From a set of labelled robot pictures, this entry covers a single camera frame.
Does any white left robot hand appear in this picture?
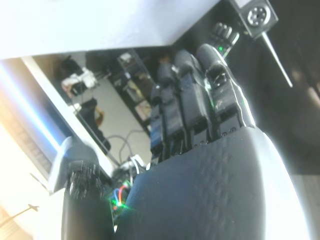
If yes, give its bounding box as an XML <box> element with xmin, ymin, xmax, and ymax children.
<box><xmin>48</xmin><ymin>43</ymin><xmax>320</xmax><ymax>240</ymax></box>

